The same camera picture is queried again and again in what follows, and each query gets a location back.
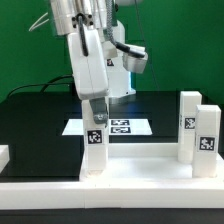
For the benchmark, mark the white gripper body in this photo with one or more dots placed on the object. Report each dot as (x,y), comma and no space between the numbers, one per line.
(89,72)

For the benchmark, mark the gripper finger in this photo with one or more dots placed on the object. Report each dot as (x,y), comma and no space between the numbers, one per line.
(99,109)

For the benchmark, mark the white desk top tray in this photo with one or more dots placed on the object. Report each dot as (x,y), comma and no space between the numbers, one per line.
(140,162)

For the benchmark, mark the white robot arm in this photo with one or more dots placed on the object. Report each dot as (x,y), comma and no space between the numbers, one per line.
(71,16)

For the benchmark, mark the white marker tag plate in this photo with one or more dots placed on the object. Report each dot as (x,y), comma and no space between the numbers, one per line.
(117,127)

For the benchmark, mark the white front obstacle bar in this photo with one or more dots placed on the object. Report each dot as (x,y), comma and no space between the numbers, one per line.
(66,195)

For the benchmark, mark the white obstacle bar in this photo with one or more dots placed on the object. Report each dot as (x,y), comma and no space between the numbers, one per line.
(66,195)
(4,156)

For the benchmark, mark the white left obstacle bar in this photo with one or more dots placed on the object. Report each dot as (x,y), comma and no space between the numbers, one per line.
(4,156)

